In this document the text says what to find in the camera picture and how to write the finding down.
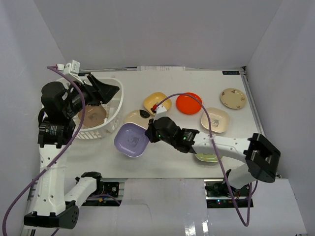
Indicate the orange round plate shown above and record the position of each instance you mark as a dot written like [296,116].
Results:
[189,104]

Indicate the brown square panda plate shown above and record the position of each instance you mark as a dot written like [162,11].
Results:
[94,116]

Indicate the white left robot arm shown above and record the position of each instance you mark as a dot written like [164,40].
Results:
[53,207]

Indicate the cream square panda plate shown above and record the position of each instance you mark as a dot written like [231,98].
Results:
[219,120]

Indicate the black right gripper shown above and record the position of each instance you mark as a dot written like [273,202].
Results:
[150,132]

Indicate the purple square panda plate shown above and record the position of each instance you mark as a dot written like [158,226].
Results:
[131,140]

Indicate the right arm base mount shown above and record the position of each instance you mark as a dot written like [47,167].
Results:
[217,195]

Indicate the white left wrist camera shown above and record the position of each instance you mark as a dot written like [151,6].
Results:
[70,71]

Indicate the cream round flower plate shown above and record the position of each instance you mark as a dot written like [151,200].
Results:
[139,117]

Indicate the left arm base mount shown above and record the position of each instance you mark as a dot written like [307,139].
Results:
[108,196]

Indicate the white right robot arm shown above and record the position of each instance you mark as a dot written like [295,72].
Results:
[259,157]

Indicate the white plastic basket bin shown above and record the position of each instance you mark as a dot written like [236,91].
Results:
[115,118]

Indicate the cream round plate far right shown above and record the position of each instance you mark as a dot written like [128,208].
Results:
[233,98]

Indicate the yellow square panda plate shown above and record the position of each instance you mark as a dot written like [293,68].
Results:
[154,99]

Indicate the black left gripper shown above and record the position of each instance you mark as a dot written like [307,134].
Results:
[96,89]

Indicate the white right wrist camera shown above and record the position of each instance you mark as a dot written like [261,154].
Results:
[159,111]

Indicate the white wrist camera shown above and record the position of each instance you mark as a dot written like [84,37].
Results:
[159,111]
[70,71]

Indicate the green square panda plate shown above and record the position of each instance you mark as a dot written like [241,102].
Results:
[207,157]

